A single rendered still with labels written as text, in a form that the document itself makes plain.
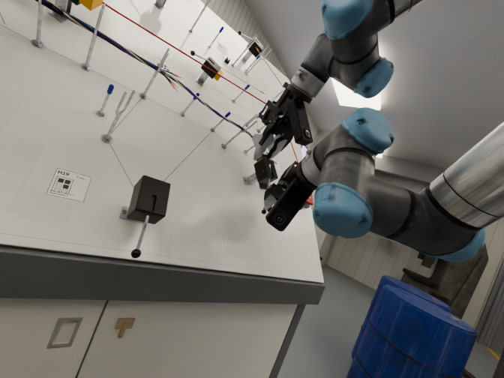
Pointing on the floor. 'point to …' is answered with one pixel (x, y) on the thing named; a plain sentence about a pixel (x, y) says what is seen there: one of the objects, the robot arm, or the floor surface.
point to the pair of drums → (410, 336)
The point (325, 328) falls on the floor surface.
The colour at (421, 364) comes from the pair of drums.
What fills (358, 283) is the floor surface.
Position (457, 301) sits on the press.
